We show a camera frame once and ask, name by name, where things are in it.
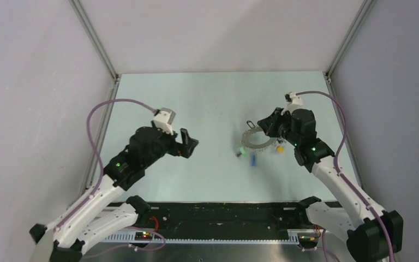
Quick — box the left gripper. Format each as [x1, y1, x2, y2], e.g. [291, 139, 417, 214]
[142, 121, 198, 168]

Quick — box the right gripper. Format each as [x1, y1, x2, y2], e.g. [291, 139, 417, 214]
[256, 108, 300, 147]

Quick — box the large metal keyring disc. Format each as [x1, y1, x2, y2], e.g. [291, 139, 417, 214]
[241, 120, 277, 151]

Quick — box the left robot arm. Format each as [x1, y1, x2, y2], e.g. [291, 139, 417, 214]
[29, 127, 199, 261]

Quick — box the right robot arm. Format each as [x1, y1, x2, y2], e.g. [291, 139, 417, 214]
[257, 108, 403, 261]

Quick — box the left control board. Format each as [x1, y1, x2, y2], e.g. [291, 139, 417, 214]
[134, 231, 154, 241]

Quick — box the control board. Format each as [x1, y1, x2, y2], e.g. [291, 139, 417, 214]
[298, 235, 320, 245]
[134, 231, 154, 241]

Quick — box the right control board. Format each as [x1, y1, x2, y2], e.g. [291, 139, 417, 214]
[298, 235, 320, 245]

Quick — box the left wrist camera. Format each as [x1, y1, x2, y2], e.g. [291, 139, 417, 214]
[152, 108, 176, 135]

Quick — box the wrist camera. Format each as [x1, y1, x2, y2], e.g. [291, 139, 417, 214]
[152, 108, 176, 135]
[281, 92, 303, 115]

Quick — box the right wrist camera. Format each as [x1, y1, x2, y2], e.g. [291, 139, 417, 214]
[281, 92, 303, 115]

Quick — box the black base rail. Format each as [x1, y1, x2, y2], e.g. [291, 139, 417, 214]
[97, 201, 344, 241]

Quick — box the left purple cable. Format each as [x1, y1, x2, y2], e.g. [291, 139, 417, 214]
[56, 98, 159, 232]

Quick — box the right aluminium frame post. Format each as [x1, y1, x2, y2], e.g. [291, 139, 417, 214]
[325, 0, 376, 83]

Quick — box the aluminium frame post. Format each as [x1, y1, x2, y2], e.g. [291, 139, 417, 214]
[325, 0, 376, 83]
[69, 0, 118, 82]

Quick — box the left aluminium frame post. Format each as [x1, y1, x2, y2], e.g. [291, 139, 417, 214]
[69, 0, 118, 82]

